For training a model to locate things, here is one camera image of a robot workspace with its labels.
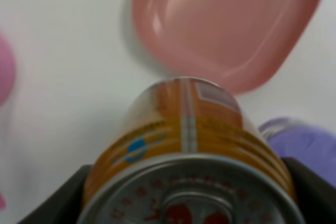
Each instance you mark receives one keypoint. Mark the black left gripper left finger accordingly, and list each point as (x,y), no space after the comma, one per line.
(64,205)

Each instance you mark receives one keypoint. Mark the purple lidded round container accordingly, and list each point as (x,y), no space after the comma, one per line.
(311,145)

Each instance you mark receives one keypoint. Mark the gold energy drink can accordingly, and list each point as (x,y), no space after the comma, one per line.
(186,153)

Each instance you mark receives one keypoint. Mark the pink toy saucepan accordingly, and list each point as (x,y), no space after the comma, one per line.
(7,82)

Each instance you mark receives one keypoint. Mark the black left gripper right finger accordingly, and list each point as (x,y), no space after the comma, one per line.
(316,197)

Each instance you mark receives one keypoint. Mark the pink square plate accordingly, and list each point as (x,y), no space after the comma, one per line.
(239,44)

